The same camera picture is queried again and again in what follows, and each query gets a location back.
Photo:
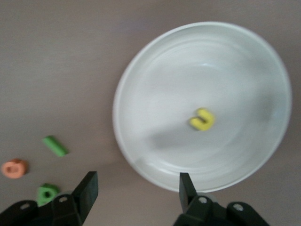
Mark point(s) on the green foam letter p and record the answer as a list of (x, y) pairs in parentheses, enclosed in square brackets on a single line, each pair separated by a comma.
[(47, 194)]

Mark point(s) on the orange foam letter e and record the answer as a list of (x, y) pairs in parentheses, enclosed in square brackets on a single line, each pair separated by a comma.
[(14, 168)]

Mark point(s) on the green foam letter l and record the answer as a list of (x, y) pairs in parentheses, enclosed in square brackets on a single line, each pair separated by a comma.
[(55, 146)]

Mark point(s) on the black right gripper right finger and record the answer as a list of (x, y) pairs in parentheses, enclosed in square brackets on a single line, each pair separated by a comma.
[(202, 212)]

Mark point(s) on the brown paper table cover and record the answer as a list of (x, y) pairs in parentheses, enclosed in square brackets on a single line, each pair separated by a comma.
[(58, 58)]

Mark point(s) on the beige round plate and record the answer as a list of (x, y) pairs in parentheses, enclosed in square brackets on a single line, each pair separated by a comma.
[(188, 82)]

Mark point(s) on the yellow foam letter u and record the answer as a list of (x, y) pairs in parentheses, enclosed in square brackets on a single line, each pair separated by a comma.
[(202, 119)]

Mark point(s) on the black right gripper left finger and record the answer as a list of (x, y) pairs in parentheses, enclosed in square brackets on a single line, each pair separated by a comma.
[(75, 207)]

